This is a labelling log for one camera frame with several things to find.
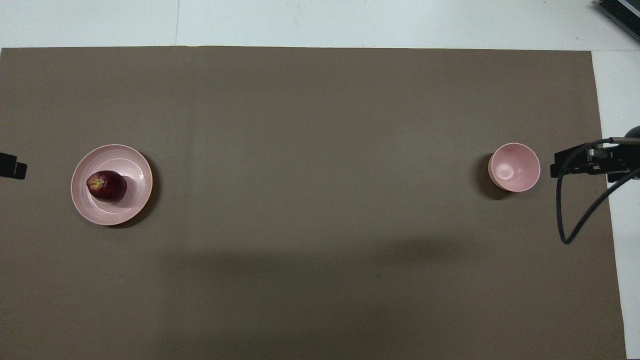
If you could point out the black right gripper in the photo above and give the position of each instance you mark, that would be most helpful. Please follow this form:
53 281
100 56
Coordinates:
620 160

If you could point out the black ribbed device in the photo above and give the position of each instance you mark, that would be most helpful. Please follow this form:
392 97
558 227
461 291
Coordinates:
622 10

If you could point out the pink bowl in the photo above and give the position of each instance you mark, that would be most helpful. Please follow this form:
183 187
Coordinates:
515 167

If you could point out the brown table mat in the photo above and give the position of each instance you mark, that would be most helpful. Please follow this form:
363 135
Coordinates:
320 150

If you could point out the pink plate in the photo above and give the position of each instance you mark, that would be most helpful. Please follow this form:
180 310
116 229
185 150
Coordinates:
135 170

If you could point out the dark red apple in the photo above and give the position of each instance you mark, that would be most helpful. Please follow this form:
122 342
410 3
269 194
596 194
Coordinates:
109 187

